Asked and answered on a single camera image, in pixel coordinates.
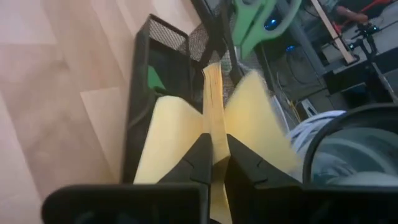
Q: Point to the yellow sticky note pad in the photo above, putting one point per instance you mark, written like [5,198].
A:
[174,133]

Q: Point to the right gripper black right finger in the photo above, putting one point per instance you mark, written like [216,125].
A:
[248,177]

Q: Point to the green eraser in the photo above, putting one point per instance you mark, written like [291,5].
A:
[154,81]

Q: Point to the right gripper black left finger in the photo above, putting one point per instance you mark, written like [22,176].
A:
[192,171]

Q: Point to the computer tower with blue lights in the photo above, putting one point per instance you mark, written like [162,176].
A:
[298,71]

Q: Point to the black mesh desk organizer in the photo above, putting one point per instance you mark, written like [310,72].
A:
[136,109]

